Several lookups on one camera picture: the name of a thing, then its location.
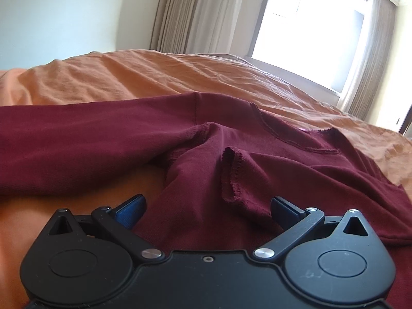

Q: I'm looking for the dark framed mirror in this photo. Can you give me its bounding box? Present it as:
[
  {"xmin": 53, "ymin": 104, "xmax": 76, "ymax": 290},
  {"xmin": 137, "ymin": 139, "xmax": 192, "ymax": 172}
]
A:
[{"xmin": 397, "ymin": 106, "xmax": 412, "ymax": 136}]

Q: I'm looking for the orange bed sheet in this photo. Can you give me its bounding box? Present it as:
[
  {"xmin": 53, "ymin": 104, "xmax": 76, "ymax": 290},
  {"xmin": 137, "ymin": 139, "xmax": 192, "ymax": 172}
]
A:
[{"xmin": 0, "ymin": 49, "xmax": 412, "ymax": 309}]

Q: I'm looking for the bright window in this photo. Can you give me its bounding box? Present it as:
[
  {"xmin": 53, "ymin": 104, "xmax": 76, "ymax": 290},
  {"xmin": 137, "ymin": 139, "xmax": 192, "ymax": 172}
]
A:
[{"xmin": 246, "ymin": 0, "xmax": 372, "ymax": 95}]

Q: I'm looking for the beige curtain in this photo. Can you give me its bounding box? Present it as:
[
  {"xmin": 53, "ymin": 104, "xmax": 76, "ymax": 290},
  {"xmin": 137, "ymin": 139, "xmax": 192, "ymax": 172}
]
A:
[
  {"xmin": 338, "ymin": 0, "xmax": 400, "ymax": 123},
  {"xmin": 150, "ymin": 0, "xmax": 274, "ymax": 55}
]

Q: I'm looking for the maroon long-sleeve shirt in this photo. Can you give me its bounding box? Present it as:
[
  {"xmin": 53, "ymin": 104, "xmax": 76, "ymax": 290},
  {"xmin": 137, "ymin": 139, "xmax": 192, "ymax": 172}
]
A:
[{"xmin": 0, "ymin": 92, "xmax": 412, "ymax": 248}]

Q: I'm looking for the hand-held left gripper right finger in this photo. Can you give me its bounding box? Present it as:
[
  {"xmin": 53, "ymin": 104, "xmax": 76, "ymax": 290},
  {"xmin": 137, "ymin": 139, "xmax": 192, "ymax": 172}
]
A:
[{"xmin": 253, "ymin": 196, "xmax": 371, "ymax": 261}]

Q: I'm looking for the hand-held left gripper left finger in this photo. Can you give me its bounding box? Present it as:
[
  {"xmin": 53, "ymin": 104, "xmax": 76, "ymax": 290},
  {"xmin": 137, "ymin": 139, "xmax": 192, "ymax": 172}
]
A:
[{"xmin": 48, "ymin": 194, "xmax": 163, "ymax": 263}]

